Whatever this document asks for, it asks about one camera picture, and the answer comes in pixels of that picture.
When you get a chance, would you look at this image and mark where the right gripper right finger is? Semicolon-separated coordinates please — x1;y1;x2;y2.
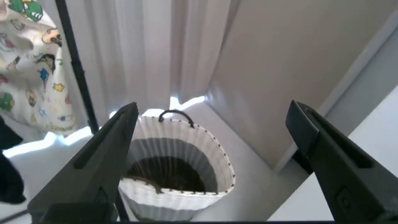
285;100;398;223

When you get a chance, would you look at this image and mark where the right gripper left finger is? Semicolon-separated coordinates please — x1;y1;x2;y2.
27;101;140;223

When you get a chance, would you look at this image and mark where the black garment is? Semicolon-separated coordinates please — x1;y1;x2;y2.
0;115;27;205

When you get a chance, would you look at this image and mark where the cream printed garment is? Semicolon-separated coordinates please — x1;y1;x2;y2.
0;0;78;136

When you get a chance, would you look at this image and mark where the white laundry basket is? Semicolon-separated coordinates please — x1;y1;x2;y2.
118;109;236;222

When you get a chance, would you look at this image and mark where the white curtain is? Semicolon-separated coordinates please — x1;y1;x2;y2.
37;0;242;128

